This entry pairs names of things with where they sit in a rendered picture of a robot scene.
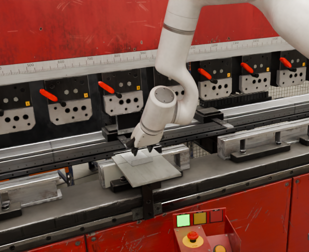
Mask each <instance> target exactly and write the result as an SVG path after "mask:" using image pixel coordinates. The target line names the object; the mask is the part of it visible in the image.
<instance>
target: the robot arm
mask: <svg viewBox="0 0 309 252"><path fill-rule="evenodd" d="M239 3H250V4H252V5H254V6H255V7H257V8H258V9H259V10H260V11H261V12H262V13H263V14H264V16H265V17H266V19H267V20H268V21H269V23H270V24H271V26H272V27H273V29H274V30H275V31H276V32H277V33H278V35H279V36H281V37H282V38H283V39H284V40H285V41H286V42H287V43H289V44H290V45H291V46H292V47H294V48H295V49H296V50H297V51H299V52H300V53H301V54H302V55H304V56H305V57H306V58H308V59H309V0H168V4H167V9H166V13H165V18H164V22H163V26H162V31H161V36H160V40H159V45H158V49H157V54H156V59H155V68H156V70H157V71H158V72H159V73H161V74H162V75H165V76H167V77H169V78H171V79H173V80H175V81H176V82H178V83H179V84H180V85H181V86H182V87H183V89H184V96H183V99H182V100H177V96H176V94H175V92H174V91H173V90H172V89H171V88H169V87H167V86H162V85H159V86H156V87H154V88H153V89H152V90H151V91H150V94H149V96H148V99H147V102H146V105H145V108H144V111H143V113H142V116H141V119H140V122H139V123H138V124H137V126H136V127H135V129H134V130H133V132H132V135H131V140H130V141H128V142H127V143H126V144H125V145H126V147H128V148H131V153H132V154H133V155H134V156H136V155H137V153H138V148H141V147H145V146H146V147H147V149H148V151H149V153H151V152H152V150H153V147H155V146H156V144H157V143H159V142H160V141H161V140H162V139H164V138H165V136H164V135H163V132H164V128H165V126H166V124H177V125H188V124H190V123H191V122H192V120H193V118H194V115H195V112H196V108H197V105H198V100H199V92H198V88H197V85H196V83H195V81H194V79H193V77H192V76H191V74H190V73H189V71H188V70H187V68H186V61H187V57H188V54H189V51H190V47H191V44H192V40H193V37H194V33H195V30H196V26H197V23H198V19H199V15H200V12H201V9H202V7H204V6H211V5H225V4H239Z"/></svg>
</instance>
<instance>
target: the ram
mask: <svg viewBox="0 0 309 252"><path fill-rule="evenodd" d="M168 2H169V0H0V66H6V65H16V64H25V63H35V62H44V61H54V60H63V59H73V58H82V57H92V56H101V55H111V54H120V53H130V52H139V51H149V50H157V49H158V47H159V42H160V37H161V33H162V28H163V24H164V19H165V15H166V11H167V6H168ZM272 37H280V36H279V35H278V33H277V32H276V31H275V30H274V29H273V27H272V26H271V24H270V23H269V21H268V20H267V18H266V17H265V16H264V14H263V13H262V12H261V11H260V10H259V9H258V8H257V7H256V6H254V5H252V4H250V3H248V2H246V3H233V4H219V5H207V6H203V7H202V8H201V11H200V14H199V18H198V21H197V25H196V29H195V32H194V36H193V39H192V42H191V46H196V45H206V44H215V43H225V42H234V41H244V40H253V39H263V38H272ZM293 49H295V48H294V47H293V46H291V45H290V44H289V43H282V44H274V45H265V46H256V47H247V48H239V49H230V50H221V51H212V52H204V53H195V54H188V56H187V60H186V63H187V62H195V61H203V60H211V59H219V58H228V57H236V56H244V55H252V54H260V53H268V52H277V51H285V50H293ZM155 61H156V58H151V59H142V60H134V61H125V62H116V63H107V64H99V65H90V66H81V67H72V68H64V69H55V70H46V71H38V72H29V73H20V74H11V75H3V76H0V85H7V84H15V83H24V82H32V81H40V80H48V79H56V78H64V77H73V76H81V75H89V74H97V73H105V72H113V71H122V70H130V69H138V68H146V67H154V66H155Z"/></svg>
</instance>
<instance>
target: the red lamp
mask: <svg viewBox="0 0 309 252"><path fill-rule="evenodd" d="M222 212H223V211H222V210H218V211H211V212H210V222H219V221H222Z"/></svg>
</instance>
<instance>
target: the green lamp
mask: <svg viewBox="0 0 309 252"><path fill-rule="evenodd" d="M188 225H190V215H189V214H187V215H179V216H177V226H178V227H180V226H188Z"/></svg>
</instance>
